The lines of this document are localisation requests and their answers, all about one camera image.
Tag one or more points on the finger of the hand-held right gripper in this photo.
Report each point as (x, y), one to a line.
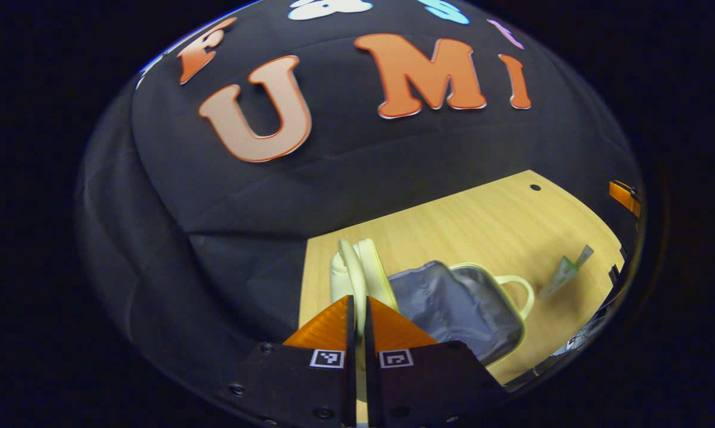
(623, 197)

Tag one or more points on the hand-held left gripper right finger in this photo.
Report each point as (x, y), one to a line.
(370, 380)

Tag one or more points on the green white skincare tube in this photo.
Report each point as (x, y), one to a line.
(562, 274)

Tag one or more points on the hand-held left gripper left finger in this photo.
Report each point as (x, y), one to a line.
(350, 333)

